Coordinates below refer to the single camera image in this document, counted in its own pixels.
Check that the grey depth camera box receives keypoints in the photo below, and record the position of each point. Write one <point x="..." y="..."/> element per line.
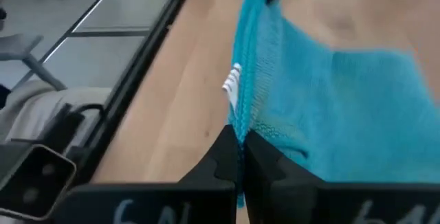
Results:
<point x="31" y="182"/>

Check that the teal microfiber towel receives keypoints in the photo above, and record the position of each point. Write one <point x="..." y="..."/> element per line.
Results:
<point x="326" y="114"/>

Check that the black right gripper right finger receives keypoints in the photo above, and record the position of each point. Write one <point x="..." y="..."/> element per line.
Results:
<point x="309" y="205"/>

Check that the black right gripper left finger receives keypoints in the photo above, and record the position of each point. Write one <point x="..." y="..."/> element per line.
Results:
<point x="144" y="205"/>

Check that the person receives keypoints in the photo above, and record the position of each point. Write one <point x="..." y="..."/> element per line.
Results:
<point x="41" y="107"/>

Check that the grey furniture leg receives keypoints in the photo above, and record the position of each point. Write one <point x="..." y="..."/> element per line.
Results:
<point x="34" y="66"/>

